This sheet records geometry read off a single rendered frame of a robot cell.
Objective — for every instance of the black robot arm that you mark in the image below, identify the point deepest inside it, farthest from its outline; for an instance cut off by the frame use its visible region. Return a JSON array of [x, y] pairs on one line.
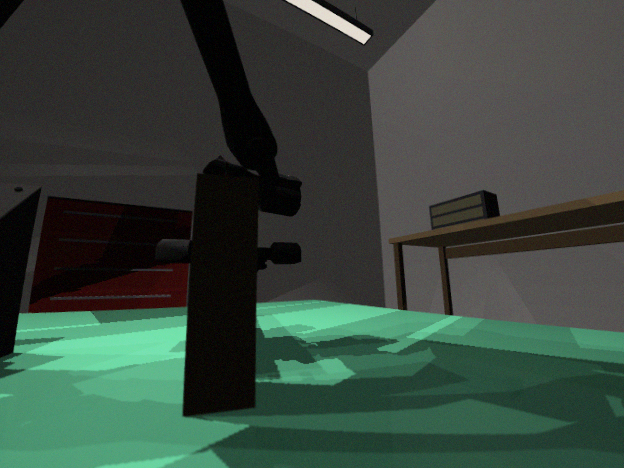
[[246, 131]]

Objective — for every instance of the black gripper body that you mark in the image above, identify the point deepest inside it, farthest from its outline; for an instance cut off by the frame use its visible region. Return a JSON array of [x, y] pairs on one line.
[[179, 251]]

